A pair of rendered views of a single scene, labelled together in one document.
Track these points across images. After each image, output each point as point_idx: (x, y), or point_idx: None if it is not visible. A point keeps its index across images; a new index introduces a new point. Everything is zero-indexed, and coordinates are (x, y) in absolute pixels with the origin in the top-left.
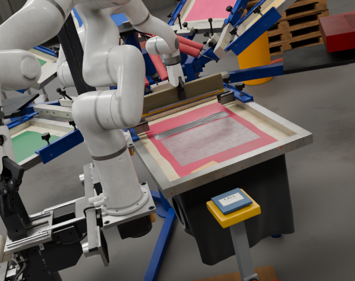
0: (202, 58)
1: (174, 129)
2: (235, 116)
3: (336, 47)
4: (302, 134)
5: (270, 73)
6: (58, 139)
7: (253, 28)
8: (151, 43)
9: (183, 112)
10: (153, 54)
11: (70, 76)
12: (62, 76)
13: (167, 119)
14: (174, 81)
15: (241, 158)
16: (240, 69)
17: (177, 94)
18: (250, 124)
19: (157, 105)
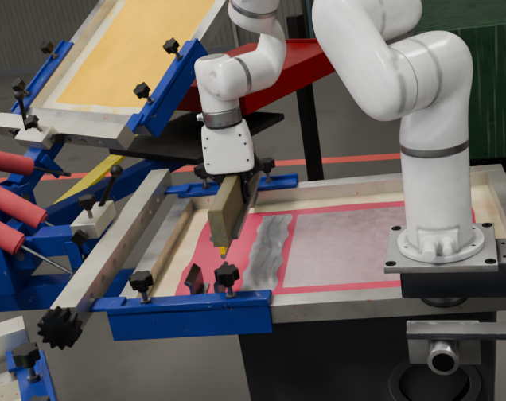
0: (28, 177)
1: (258, 265)
2: (307, 211)
3: (254, 104)
4: (496, 169)
5: (142, 181)
6: None
7: (175, 79)
8: (238, 71)
9: (189, 251)
10: (237, 96)
11: (433, 77)
12: (416, 82)
13: (183, 270)
14: (251, 157)
15: None
16: (85, 188)
17: (240, 190)
18: (363, 204)
19: (235, 219)
